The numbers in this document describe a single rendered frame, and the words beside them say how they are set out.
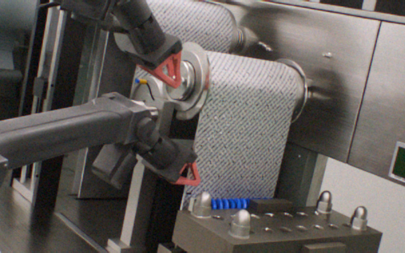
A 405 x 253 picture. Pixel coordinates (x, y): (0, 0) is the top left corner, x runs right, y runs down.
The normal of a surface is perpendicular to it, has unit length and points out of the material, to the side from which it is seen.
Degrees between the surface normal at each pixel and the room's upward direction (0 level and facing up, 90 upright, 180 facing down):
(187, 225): 90
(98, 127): 98
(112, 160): 67
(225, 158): 90
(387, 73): 90
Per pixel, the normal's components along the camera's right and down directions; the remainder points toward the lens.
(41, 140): 0.85, 0.38
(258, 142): 0.60, 0.26
